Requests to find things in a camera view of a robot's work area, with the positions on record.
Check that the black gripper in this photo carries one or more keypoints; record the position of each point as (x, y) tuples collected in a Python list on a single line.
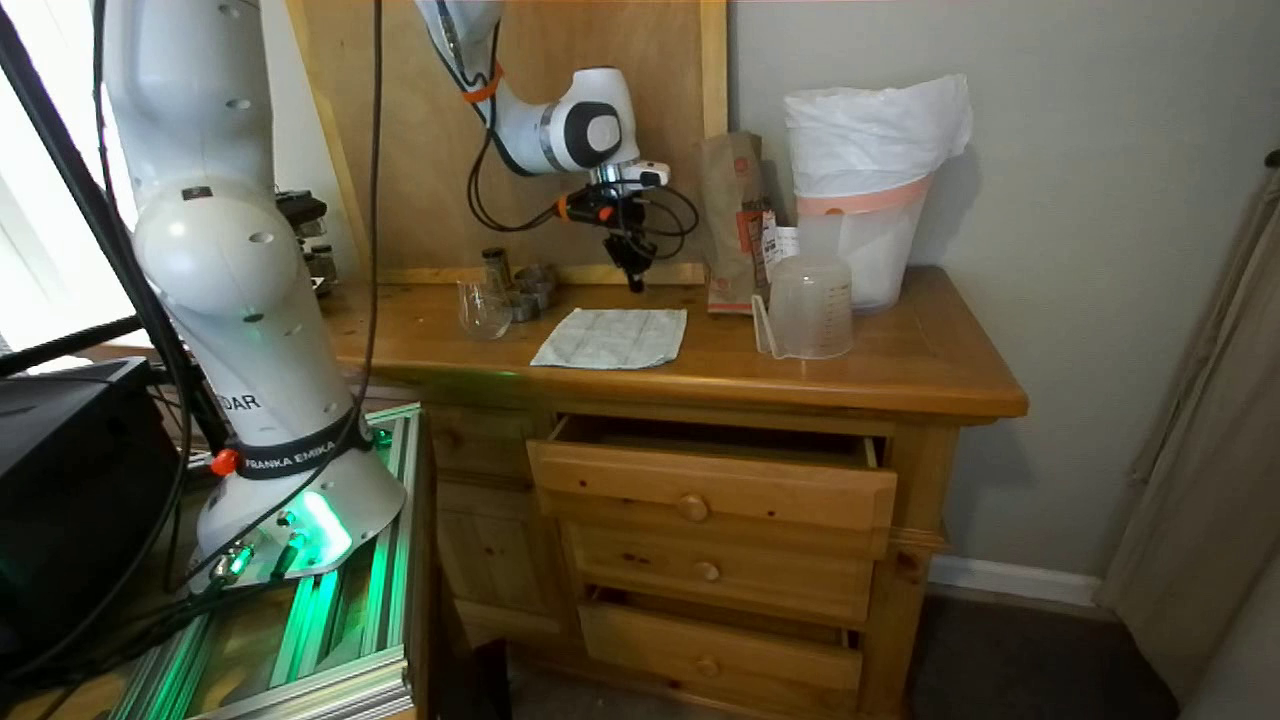
[(629, 215)]

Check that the white cloth napkin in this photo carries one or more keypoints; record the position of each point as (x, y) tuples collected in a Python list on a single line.
[(613, 337)]

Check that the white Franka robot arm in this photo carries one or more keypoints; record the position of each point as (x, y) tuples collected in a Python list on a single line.
[(242, 293)]

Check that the large metal measuring cup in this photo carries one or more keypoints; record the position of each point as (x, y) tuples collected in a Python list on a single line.
[(542, 277)]

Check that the red and white snack packet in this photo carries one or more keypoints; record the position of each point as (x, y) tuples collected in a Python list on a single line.
[(766, 247)]

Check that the glass spice jar dark lid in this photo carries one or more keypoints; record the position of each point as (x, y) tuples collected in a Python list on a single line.
[(496, 266)]

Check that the translucent plastic measuring jug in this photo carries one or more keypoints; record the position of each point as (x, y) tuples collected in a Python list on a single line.
[(810, 314)]

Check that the wooden dresser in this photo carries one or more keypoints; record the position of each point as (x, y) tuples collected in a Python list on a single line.
[(801, 374)]

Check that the wooden drawer pulled open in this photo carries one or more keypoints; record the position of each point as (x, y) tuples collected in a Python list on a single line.
[(706, 481)]

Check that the white waste bin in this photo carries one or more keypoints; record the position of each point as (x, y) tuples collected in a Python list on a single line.
[(864, 252)]

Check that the wooden back board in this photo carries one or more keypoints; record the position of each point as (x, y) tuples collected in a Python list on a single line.
[(400, 175)]

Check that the white plastic bin liner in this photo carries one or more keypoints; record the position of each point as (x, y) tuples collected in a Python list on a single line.
[(873, 134)]

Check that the wooden closed shallow drawer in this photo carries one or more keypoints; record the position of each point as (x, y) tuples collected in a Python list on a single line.
[(721, 571)]

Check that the wooden lowest drawer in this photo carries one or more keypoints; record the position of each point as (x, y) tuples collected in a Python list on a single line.
[(721, 663)]

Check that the orange red clip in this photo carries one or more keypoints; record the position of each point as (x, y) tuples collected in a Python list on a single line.
[(224, 461)]

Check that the white baseboard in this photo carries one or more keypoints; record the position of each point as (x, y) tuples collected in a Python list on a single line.
[(1015, 583)]

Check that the beige curtain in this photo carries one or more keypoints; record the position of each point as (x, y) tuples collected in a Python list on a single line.
[(1202, 466)]

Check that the black box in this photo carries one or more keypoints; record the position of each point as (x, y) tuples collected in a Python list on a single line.
[(65, 504)]

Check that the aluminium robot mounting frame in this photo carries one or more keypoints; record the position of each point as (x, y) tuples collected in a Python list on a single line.
[(321, 626)]

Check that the black horizontal rail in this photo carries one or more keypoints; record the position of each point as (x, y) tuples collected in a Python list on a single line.
[(65, 348)]

